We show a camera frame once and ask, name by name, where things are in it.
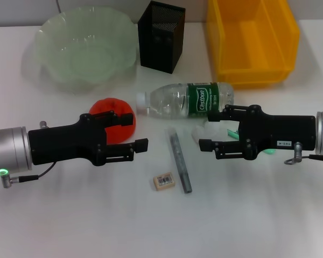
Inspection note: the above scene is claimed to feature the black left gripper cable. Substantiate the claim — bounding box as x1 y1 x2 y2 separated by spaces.
2 161 56 189

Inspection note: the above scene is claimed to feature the pale green glass fruit plate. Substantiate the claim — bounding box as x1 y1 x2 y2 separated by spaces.
21 6 137 95

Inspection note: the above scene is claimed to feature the green utility knife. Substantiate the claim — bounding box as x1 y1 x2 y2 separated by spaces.
226 128 277 156

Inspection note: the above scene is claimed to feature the white paper ball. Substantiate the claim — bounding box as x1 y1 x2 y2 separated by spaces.
191 120 239 142

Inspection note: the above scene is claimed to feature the black mesh pen holder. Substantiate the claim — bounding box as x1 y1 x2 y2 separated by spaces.
137 0 186 75

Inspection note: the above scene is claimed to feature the clear green-label water bottle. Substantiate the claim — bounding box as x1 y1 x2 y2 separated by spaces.
136 82 235 119

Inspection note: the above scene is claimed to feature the red-orange fruit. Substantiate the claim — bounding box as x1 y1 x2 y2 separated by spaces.
88 98 137 145

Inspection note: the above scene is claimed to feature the beige eraser with barcode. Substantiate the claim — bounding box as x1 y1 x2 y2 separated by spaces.
152 173 177 192

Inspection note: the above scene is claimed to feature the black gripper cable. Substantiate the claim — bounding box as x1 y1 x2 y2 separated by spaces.
284 142 323 165
2 161 56 189

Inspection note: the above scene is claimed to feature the grey pen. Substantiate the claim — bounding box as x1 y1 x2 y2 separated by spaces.
164 128 193 194

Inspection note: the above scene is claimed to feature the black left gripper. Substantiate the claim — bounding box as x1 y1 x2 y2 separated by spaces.
28 110 149 167

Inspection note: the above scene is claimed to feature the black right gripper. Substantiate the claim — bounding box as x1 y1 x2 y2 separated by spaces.
198 104 317 161

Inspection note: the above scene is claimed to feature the yellow plastic bin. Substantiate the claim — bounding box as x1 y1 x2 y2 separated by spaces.
206 0 301 89

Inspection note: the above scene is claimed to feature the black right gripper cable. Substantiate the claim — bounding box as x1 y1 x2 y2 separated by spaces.
284 142 323 165

